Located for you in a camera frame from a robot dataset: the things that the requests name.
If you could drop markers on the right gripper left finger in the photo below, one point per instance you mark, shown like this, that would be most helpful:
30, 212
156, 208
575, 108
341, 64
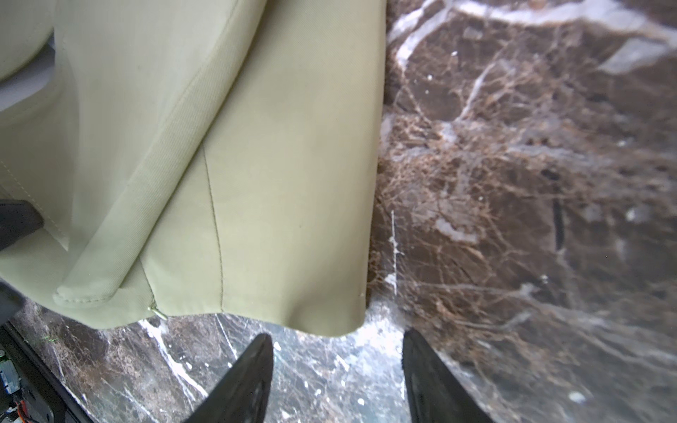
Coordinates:
242, 394

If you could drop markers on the olive green skirt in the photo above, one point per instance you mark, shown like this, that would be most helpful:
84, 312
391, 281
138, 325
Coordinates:
195, 157

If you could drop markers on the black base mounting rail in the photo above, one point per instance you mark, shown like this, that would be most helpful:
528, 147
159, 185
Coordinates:
30, 392

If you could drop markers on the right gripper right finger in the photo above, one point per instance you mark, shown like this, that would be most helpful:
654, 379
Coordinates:
433, 392

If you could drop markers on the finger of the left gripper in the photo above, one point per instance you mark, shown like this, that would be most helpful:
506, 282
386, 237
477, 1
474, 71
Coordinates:
18, 219

